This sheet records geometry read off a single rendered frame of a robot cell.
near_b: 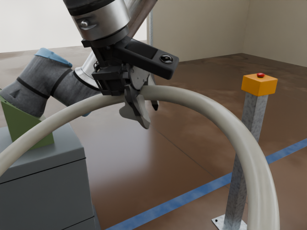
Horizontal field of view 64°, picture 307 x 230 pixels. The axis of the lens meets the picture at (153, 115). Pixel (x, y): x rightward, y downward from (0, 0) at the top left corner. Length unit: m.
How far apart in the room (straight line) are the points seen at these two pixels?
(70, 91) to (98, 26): 0.71
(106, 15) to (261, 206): 0.33
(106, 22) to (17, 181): 0.88
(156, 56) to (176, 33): 5.70
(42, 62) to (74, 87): 0.17
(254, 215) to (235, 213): 1.53
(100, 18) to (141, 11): 0.63
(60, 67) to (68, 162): 0.41
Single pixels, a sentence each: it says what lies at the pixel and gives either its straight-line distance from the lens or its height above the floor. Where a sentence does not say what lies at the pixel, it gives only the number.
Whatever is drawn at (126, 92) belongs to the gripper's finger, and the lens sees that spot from 0.45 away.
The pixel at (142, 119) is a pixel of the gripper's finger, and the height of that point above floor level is 1.23.
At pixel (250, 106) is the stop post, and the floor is 0.93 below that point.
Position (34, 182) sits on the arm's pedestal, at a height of 0.75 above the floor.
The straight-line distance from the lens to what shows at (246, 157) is 0.32.
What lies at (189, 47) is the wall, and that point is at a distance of 6.44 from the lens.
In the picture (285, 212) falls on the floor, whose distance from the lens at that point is 2.20.
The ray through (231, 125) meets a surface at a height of 1.28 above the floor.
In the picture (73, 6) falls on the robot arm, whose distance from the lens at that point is 0.41.
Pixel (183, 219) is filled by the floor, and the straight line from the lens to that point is 1.94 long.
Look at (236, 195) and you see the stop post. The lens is 1.70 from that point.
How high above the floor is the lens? 1.44
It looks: 25 degrees down
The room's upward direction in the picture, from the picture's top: straight up
